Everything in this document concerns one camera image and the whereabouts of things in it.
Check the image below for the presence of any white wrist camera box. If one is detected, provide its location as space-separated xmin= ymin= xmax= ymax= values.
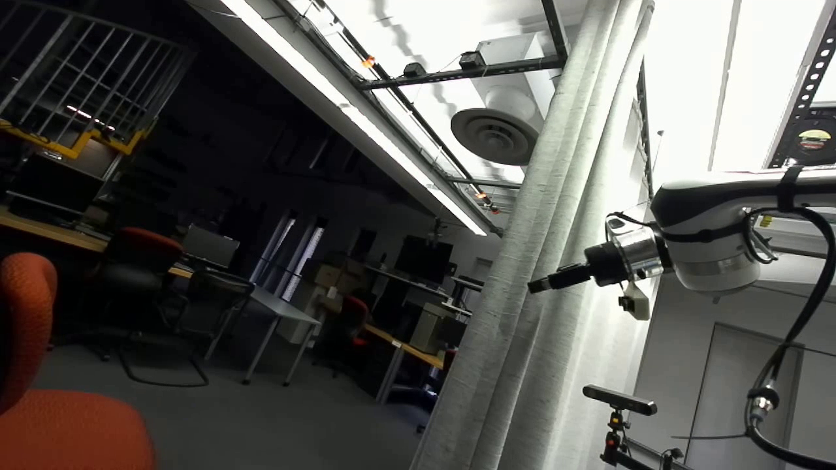
xmin=617 ymin=282 xmax=652 ymax=324

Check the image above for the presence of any black background monitor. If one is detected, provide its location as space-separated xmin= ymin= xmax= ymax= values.
xmin=393 ymin=232 xmax=458 ymax=288

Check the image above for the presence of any long wooden bench table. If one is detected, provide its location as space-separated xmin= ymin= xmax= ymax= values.
xmin=0 ymin=207 xmax=113 ymax=256

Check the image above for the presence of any black curtain rod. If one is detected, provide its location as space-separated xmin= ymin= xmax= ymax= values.
xmin=360 ymin=56 xmax=564 ymax=93

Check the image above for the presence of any round ceiling air vent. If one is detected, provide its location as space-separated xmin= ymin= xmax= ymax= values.
xmin=450 ymin=104 xmax=543 ymax=168

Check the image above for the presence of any black camera on tripod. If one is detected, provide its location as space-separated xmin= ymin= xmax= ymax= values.
xmin=579 ymin=385 xmax=689 ymax=470

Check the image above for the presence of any orange chair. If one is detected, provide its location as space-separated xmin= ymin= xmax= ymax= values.
xmin=0 ymin=252 xmax=160 ymax=470

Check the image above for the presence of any yellow edged desk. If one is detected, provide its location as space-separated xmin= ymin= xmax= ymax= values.
xmin=357 ymin=318 xmax=450 ymax=408

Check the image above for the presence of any small red chair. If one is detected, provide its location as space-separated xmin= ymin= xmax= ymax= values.
xmin=336 ymin=294 xmax=377 ymax=355

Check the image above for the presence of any grey fabric curtain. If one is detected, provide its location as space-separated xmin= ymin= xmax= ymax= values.
xmin=408 ymin=0 xmax=655 ymax=470

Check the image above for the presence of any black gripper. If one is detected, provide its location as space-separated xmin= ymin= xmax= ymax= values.
xmin=527 ymin=244 xmax=632 ymax=297

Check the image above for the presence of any yellow metal frame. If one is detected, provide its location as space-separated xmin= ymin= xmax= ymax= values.
xmin=0 ymin=116 xmax=151 ymax=166

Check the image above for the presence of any long ceiling light strip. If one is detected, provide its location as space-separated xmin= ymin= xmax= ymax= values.
xmin=186 ymin=0 xmax=492 ymax=241

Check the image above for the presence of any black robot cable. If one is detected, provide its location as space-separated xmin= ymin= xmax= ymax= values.
xmin=743 ymin=205 xmax=836 ymax=470

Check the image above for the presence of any grey table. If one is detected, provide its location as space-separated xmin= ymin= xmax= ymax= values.
xmin=203 ymin=284 xmax=327 ymax=389

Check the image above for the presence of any grey box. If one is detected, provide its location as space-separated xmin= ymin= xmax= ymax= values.
xmin=178 ymin=222 xmax=244 ymax=273

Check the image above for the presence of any red and black office chair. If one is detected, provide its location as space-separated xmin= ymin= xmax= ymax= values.
xmin=87 ymin=226 xmax=257 ymax=389

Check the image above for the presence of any black disc with yellow label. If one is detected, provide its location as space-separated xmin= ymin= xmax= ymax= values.
xmin=787 ymin=108 xmax=836 ymax=168

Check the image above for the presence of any perforated metal upright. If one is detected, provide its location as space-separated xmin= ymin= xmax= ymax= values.
xmin=767 ymin=0 xmax=836 ymax=168

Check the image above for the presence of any grey wire grid panel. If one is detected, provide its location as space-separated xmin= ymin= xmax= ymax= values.
xmin=0 ymin=0 xmax=198 ymax=147

